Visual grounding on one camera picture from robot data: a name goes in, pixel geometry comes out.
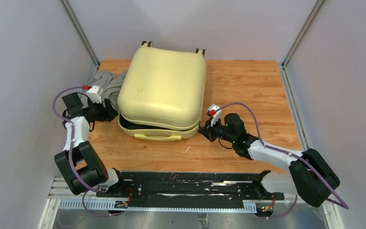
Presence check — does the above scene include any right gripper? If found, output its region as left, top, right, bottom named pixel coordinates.
left=199, top=115, right=236, bottom=144

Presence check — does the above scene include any cream suitcase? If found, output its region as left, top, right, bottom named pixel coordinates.
left=117, top=41, right=207, bottom=141

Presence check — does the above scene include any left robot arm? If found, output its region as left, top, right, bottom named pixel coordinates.
left=54, top=92, right=127, bottom=197

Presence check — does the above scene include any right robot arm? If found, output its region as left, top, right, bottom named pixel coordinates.
left=198, top=113, right=340, bottom=207

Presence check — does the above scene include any grey crumpled cloth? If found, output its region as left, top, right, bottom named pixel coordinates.
left=89, top=70, right=127, bottom=112

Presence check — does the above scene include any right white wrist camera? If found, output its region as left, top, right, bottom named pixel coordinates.
left=206, top=104, right=222, bottom=127

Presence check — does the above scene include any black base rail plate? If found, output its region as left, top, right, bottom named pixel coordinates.
left=97, top=171, right=284, bottom=209

